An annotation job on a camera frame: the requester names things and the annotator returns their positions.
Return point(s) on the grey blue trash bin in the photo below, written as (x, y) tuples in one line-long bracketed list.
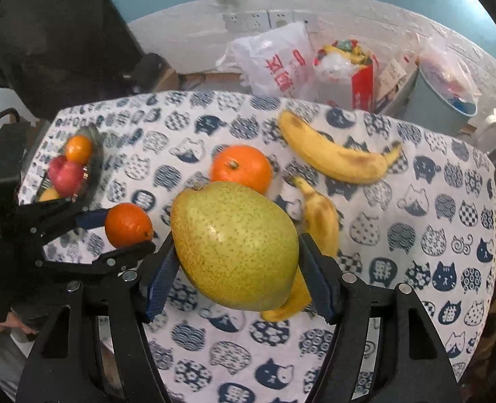
[(428, 105)]

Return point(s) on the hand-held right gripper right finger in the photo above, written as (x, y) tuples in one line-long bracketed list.
[(320, 279)]

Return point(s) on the tan cardboard box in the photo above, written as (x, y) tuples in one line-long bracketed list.
[(169, 79)]

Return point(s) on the red white shopping bag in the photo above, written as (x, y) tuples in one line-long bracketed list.
[(357, 79)]

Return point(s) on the cat print tablecloth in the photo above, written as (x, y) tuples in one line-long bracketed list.
[(399, 218)]

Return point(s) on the green glass bowl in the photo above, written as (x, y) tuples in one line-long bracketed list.
[(94, 163)]

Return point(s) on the orange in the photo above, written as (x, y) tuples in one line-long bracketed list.
[(79, 149), (128, 224), (241, 170)]

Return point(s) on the white plastic stool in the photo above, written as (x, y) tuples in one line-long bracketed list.
[(491, 126)]

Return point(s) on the black cylindrical device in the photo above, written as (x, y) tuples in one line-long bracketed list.
[(147, 71)]

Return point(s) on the red apple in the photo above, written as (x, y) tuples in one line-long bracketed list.
[(65, 176)]

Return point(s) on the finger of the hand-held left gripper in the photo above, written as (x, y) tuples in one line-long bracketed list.
[(105, 262), (90, 218)]

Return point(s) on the yellow banana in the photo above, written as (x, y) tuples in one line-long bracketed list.
[(336, 155), (321, 218)]

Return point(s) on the clear plastic bin liner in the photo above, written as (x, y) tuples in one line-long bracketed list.
[(445, 67)]

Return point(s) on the white red paper box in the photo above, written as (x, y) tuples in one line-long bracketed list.
[(394, 79)]

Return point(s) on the white plastic bag red print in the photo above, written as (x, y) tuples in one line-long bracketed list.
[(269, 58)]

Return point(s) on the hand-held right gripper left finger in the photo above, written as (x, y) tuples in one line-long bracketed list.
[(159, 285)]

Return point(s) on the white wall socket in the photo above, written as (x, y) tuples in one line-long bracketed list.
[(233, 21), (256, 19), (280, 19)]

